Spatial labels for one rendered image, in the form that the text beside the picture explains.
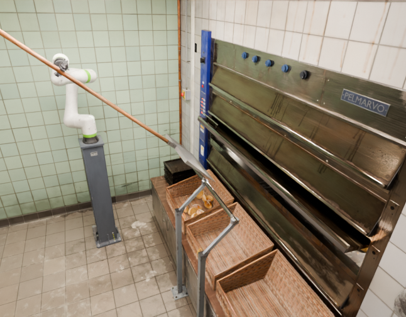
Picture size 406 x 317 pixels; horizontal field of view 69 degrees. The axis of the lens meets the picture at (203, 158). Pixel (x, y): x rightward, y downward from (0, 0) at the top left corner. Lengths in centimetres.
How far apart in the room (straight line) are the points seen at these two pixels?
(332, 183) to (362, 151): 27
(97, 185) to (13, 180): 113
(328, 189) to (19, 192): 329
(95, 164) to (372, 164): 230
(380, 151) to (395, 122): 14
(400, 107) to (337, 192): 52
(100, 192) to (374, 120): 247
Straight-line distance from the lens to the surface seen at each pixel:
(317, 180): 175
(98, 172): 300
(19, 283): 345
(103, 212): 326
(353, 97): 153
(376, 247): 162
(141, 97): 354
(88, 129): 283
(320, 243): 188
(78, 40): 335
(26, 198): 399
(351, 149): 154
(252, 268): 221
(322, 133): 166
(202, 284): 217
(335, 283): 192
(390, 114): 143
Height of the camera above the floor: 238
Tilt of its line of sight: 28 degrees down
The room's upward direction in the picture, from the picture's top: 2 degrees clockwise
